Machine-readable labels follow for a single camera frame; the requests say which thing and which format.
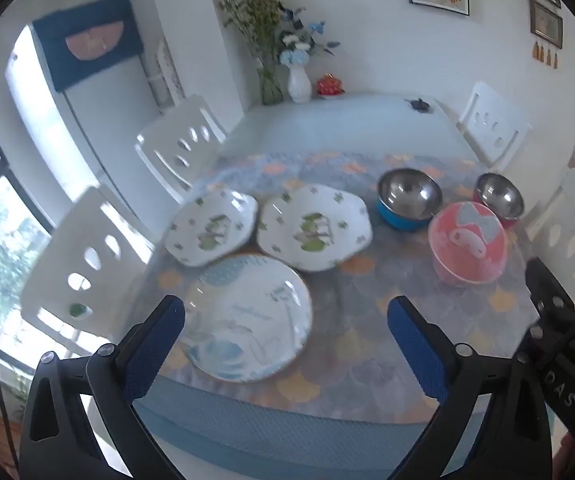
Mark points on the white dining chair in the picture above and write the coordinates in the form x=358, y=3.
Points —
x=562, y=230
x=507, y=130
x=62, y=260
x=167, y=155

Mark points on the white ceramic vase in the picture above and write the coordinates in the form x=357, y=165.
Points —
x=299, y=87

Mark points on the round gold-rimmed plate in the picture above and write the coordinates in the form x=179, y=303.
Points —
x=252, y=320

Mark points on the dried green bouquet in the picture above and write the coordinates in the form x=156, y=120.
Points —
x=255, y=15

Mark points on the white carved shelf rack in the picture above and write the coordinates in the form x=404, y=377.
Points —
x=170, y=75

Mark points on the scallop patterned table mat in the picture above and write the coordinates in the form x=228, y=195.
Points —
x=357, y=310

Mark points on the red steel bowl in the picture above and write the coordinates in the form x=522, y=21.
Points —
x=500, y=197

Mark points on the pink plastic bowl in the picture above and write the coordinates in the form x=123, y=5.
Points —
x=467, y=245

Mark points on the white refrigerator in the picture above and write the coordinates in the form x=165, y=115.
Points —
x=97, y=110

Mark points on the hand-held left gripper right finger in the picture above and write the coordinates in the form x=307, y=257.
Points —
x=417, y=355

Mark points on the red lidded teacup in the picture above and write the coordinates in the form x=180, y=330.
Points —
x=330, y=85

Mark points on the glass vase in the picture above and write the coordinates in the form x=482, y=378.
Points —
x=270, y=90

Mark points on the person's right hand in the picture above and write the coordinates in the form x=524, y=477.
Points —
x=567, y=460

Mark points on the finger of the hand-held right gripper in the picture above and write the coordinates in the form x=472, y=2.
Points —
x=547, y=292

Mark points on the hanging orange tassel ornament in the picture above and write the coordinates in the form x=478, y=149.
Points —
x=547, y=55

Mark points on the blue and white flowers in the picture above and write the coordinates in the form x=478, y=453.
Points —
x=295, y=52

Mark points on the black framed window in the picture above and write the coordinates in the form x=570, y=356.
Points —
x=2, y=240

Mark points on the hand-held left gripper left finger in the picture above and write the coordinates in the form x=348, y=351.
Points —
x=152, y=355

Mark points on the blue steel bowl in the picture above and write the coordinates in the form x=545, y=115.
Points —
x=407, y=195

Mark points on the white floral plate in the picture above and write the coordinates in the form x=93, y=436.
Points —
x=207, y=230
x=312, y=230

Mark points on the blue refrigerator cover cloth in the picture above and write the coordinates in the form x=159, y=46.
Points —
x=67, y=30

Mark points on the small black lid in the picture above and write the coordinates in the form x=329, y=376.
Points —
x=420, y=105

